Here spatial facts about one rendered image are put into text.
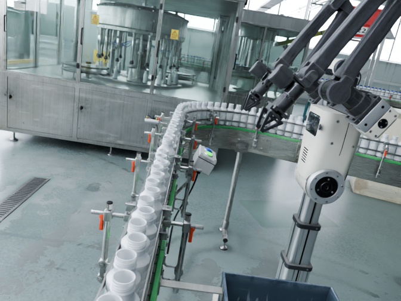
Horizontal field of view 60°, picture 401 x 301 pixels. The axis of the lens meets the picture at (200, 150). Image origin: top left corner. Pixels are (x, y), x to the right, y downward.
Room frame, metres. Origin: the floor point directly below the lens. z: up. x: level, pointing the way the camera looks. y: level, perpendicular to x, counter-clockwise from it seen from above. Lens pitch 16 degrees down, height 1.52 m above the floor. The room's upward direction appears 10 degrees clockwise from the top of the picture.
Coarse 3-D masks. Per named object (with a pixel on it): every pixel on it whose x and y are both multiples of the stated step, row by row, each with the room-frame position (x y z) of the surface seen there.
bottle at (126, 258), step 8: (128, 248) 0.53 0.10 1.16; (120, 256) 0.53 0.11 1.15; (128, 256) 0.53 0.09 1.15; (136, 256) 0.52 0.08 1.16; (120, 264) 0.50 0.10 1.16; (128, 264) 0.50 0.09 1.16; (136, 264) 0.52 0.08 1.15; (112, 272) 0.51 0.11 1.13; (136, 272) 0.52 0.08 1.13; (136, 280) 0.51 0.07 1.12; (136, 288) 0.50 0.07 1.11
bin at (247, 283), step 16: (224, 272) 0.82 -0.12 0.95; (192, 288) 0.76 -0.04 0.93; (208, 288) 0.77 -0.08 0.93; (224, 288) 0.76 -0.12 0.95; (240, 288) 0.83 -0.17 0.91; (256, 288) 0.83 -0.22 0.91; (272, 288) 0.83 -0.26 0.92; (288, 288) 0.83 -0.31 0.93; (304, 288) 0.84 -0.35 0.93; (320, 288) 0.84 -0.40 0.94
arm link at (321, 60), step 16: (368, 0) 1.22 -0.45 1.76; (384, 0) 1.22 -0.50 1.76; (352, 16) 1.22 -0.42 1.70; (368, 16) 1.22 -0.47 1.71; (336, 32) 1.23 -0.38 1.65; (352, 32) 1.22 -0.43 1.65; (320, 48) 1.24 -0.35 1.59; (336, 48) 1.22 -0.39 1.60; (304, 64) 1.26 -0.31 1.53; (320, 64) 1.21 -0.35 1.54
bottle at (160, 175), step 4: (152, 172) 0.93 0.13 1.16; (156, 172) 0.94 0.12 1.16; (160, 172) 0.94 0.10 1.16; (152, 176) 0.92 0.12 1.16; (156, 176) 0.91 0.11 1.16; (160, 176) 0.91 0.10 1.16; (164, 176) 0.93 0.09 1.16; (160, 180) 0.91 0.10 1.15; (164, 180) 0.93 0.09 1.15; (160, 184) 0.91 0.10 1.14; (160, 188) 0.91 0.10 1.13; (164, 188) 0.92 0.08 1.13; (164, 192) 0.91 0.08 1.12; (164, 196) 0.92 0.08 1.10
